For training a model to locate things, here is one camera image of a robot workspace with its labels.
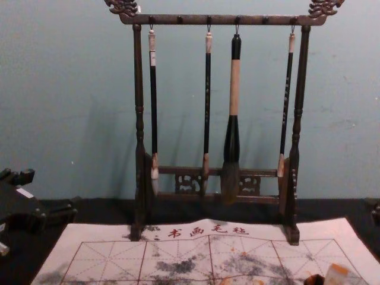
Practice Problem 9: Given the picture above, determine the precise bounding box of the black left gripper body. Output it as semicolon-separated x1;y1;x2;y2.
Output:
0;177;42;230

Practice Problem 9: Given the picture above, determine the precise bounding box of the black table cloth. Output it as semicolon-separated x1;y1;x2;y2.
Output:
0;195;380;285

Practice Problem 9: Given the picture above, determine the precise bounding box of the white and orange small box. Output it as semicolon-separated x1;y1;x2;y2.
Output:
325;262;352;285

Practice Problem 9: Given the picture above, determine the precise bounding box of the dark round ink dish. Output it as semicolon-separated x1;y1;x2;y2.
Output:
305;273;327;285

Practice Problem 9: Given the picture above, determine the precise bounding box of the thin black calligraphy brush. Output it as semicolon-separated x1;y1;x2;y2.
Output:
201;31;214;197
277;32;297;179

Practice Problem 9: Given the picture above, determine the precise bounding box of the white felt mat, red grid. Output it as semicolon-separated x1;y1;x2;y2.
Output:
30;218;380;285

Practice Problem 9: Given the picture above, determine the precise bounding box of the black brush with white label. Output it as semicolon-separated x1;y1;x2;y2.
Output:
147;28;160;197

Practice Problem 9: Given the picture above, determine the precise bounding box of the large black and cream brush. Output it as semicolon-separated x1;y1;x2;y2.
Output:
220;33;242;207

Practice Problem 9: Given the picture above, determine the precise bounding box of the dark carved wooden brush rack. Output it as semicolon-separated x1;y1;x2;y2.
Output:
104;0;347;246

